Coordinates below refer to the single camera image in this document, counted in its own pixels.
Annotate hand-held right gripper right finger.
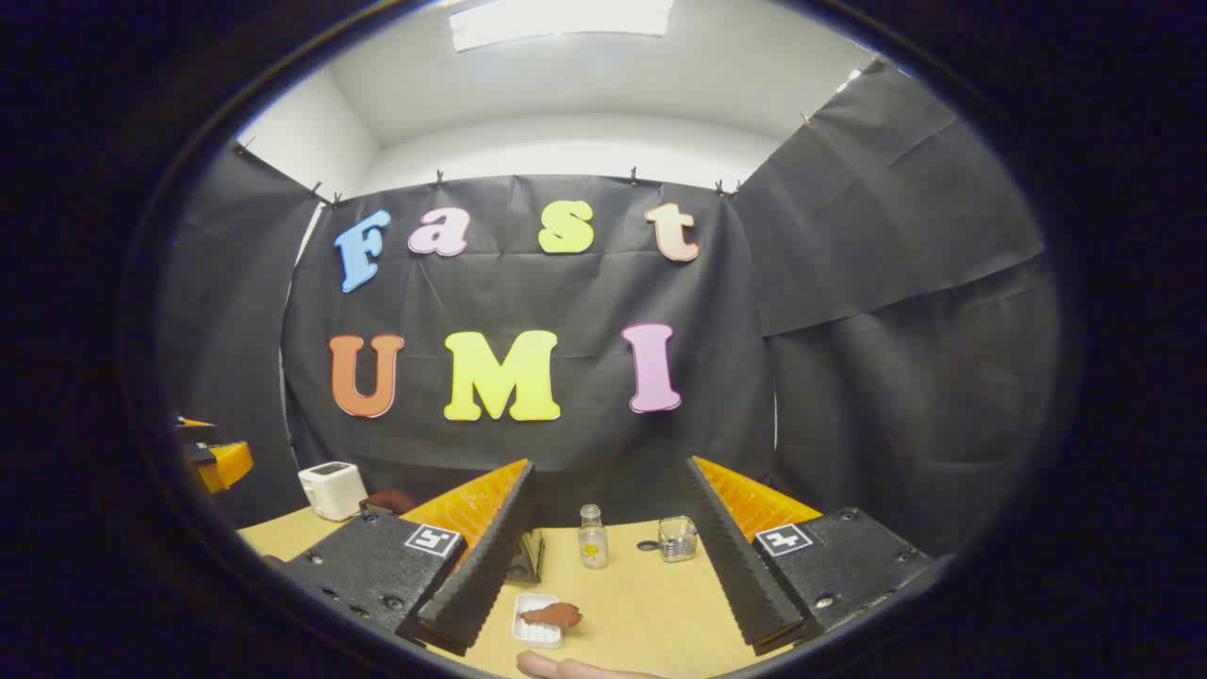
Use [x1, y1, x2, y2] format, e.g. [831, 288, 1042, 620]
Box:
[685, 456, 934, 656]

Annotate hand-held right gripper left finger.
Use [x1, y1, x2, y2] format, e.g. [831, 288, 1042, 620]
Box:
[278, 458, 537, 658]

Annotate black electric oven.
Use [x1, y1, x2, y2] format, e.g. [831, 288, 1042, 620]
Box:
[358, 489, 546, 587]

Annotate white rectangular plate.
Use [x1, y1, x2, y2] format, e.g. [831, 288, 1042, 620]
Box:
[511, 593, 567, 650]

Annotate clear glass bottle yellow label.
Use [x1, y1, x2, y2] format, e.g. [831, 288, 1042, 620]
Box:
[578, 504, 609, 570]

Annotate white toaster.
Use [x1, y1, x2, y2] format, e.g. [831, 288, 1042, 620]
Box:
[298, 461, 369, 522]

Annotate black backdrop cloth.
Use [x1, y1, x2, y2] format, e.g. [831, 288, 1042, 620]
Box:
[156, 57, 1062, 557]

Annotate ceiling light panel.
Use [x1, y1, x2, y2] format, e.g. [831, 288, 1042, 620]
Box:
[450, 0, 676, 53]

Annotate metal wire utensil holder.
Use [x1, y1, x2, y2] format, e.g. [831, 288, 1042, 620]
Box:
[657, 515, 700, 564]

